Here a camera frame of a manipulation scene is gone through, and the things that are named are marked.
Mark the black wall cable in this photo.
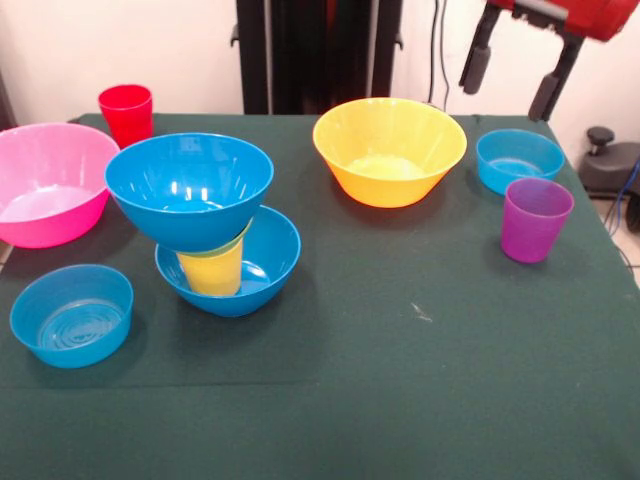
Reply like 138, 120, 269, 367
427, 0, 451, 110

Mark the dark grey clamp device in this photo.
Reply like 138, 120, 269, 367
579, 126, 640, 201

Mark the blue plastic bowl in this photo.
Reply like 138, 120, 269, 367
154, 204, 303, 318
103, 132, 275, 254

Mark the large orange plastic bowl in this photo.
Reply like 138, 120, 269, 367
312, 97, 469, 209

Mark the yellow plastic cup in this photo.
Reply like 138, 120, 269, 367
176, 239, 245, 297

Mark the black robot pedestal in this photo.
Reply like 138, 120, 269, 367
230, 0, 404, 116

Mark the red plastic cup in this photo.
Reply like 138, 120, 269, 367
97, 84, 154, 150

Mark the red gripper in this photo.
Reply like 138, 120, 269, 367
458, 0, 637, 123

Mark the translucent blue shallow bowl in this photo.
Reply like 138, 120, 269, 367
9, 263, 135, 370
475, 128, 566, 197

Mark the purple plastic cup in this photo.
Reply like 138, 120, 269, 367
500, 177, 576, 265

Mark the dark green table cloth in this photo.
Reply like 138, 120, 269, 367
0, 112, 640, 480

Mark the green plastic bowl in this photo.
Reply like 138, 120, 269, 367
192, 219, 254, 259

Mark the large pink plastic bowl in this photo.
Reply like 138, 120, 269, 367
0, 122, 122, 250

